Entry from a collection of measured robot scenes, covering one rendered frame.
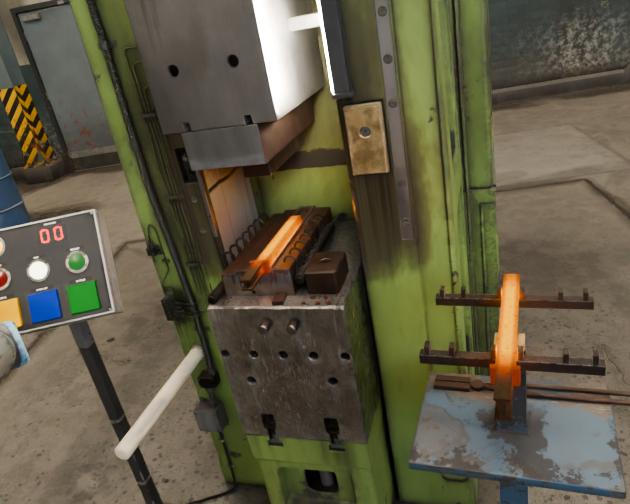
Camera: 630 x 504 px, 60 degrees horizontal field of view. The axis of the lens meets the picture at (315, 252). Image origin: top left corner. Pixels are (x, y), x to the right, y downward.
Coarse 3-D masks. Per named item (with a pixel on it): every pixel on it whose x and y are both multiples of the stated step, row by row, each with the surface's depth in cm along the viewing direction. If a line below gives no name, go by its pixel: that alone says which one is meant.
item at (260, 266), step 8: (296, 216) 165; (288, 224) 161; (296, 224) 162; (280, 232) 156; (288, 232) 156; (272, 240) 152; (280, 240) 151; (272, 248) 147; (280, 248) 150; (264, 256) 143; (272, 256) 144; (256, 264) 138; (264, 264) 139; (248, 272) 135; (256, 272) 135; (264, 272) 139; (240, 280) 132; (248, 280) 131; (256, 280) 136; (248, 288) 132
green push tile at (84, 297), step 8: (72, 288) 141; (80, 288) 141; (88, 288) 141; (96, 288) 142; (72, 296) 141; (80, 296) 141; (88, 296) 141; (96, 296) 141; (72, 304) 141; (80, 304) 141; (88, 304) 141; (96, 304) 141; (72, 312) 140; (80, 312) 141
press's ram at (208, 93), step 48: (144, 0) 118; (192, 0) 115; (240, 0) 112; (288, 0) 131; (144, 48) 123; (192, 48) 120; (240, 48) 117; (288, 48) 130; (192, 96) 125; (240, 96) 122; (288, 96) 129
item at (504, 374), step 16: (512, 288) 115; (512, 304) 110; (512, 320) 105; (512, 336) 101; (496, 352) 97; (512, 352) 97; (496, 368) 92; (512, 368) 91; (496, 384) 88; (512, 384) 93; (496, 400) 86; (512, 400) 90; (496, 416) 87
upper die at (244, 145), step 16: (304, 112) 154; (224, 128) 126; (240, 128) 125; (256, 128) 124; (272, 128) 132; (288, 128) 142; (304, 128) 154; (192, 144) 131; (208, 144) 129; (224, 144) 128; (240, 144) 127; (256, 144) 126; (272, 144) 132; (192, 160) 133; (208, 160) 131; (224, 160) 130; (240, 160) 129; (256, 160) 128
